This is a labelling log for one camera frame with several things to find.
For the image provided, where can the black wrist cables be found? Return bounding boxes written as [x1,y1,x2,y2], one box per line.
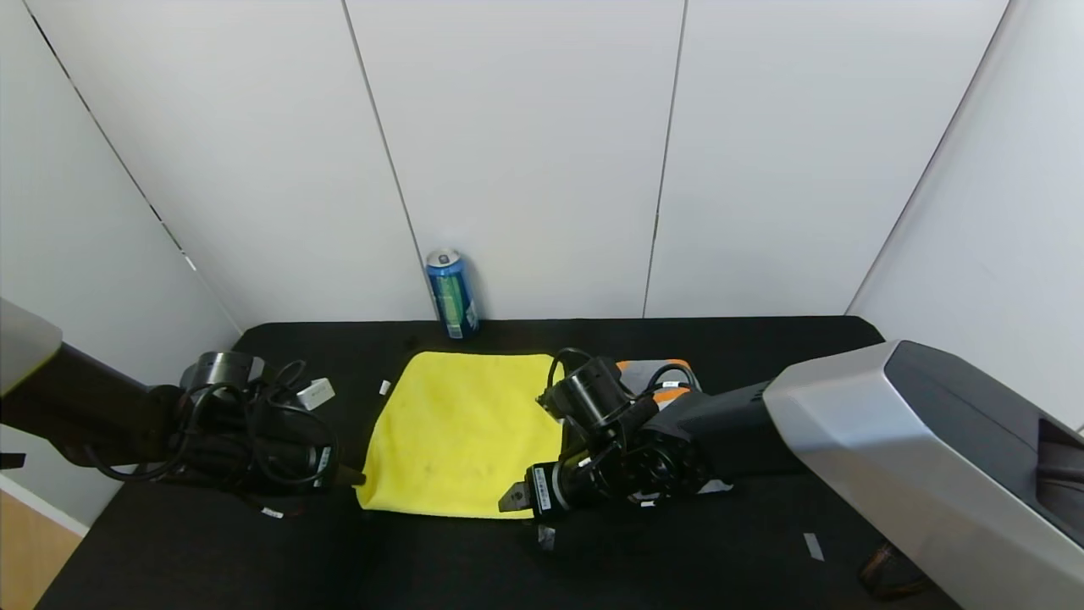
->
[546,347,704,403]
[85,359,340,519]

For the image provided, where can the yellow microfibre towel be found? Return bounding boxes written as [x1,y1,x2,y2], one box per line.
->
[356,351,567,519]

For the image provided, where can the blue drink can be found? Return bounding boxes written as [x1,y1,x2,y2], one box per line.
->
[425,248,480,341]

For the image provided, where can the thick dark right arm hose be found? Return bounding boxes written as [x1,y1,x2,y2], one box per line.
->
[859,542,932,601]

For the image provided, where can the black table cloth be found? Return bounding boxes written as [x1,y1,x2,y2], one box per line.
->
[34,315,966,610]

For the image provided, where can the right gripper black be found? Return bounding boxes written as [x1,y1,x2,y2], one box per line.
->
[497,453,601,552]

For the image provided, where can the black left wrist cables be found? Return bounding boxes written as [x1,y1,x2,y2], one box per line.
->
[85,359,340,519]

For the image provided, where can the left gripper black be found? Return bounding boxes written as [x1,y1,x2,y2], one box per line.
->
[265,409,367,491]

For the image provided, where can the grey terry towel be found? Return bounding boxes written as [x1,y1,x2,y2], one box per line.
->
[617,359,734,496]

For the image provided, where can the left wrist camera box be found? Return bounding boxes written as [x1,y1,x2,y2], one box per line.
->
[296,378,336,412]

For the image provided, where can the black right wrist cables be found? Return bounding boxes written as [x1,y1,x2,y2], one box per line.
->
[546,347,704,403]

